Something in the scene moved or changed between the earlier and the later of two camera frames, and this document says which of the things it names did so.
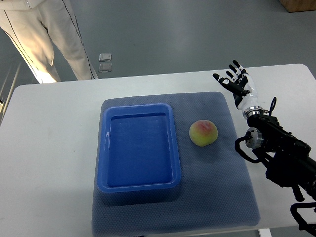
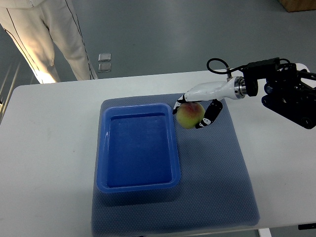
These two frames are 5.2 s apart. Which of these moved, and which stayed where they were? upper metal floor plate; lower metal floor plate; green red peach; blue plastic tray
Moved: green red peach
Stayed: blue plastic tray; lower metal floor plate; upper metal floor plate
